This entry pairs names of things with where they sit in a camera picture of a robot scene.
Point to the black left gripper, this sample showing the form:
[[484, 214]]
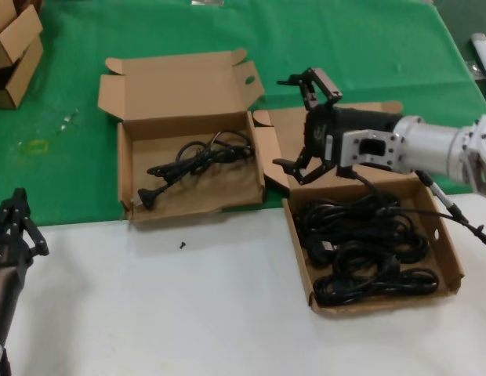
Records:
[[9, 252]]

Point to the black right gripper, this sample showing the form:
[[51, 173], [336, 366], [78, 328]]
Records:
[[352, 119]]

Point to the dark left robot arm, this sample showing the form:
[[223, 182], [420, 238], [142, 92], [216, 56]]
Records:
[[6, 309]]

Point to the open flat cardboard box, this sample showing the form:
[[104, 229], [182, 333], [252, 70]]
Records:
[[286, 133], [180, 86]]

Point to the green table cloth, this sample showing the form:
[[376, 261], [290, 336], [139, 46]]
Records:
[[345, 39]]

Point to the white tape scraps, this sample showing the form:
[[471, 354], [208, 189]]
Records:
[[66, 120]]

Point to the stacked cardboard boxes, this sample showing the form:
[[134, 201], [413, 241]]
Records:
[[27, 74]]

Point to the small black screw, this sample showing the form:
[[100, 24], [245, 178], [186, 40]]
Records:
[[183, 245]]

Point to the metal table clamp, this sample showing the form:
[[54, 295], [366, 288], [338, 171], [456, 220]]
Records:
[[477, 71]]

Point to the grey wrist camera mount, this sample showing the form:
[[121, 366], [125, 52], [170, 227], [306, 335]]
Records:
[[352, 150]]

